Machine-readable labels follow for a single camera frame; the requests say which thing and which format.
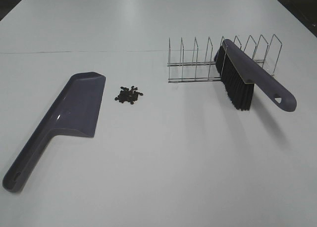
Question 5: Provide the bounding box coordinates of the pile of coffee beans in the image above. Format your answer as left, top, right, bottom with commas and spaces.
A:
114, 86, 144, 105

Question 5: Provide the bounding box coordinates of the purple plastic dustpan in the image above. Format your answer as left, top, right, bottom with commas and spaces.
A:
2, 72, 106, 193

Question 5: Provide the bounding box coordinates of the chrome wire dish rack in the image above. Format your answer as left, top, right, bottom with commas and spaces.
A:
167, 34, 283, 83

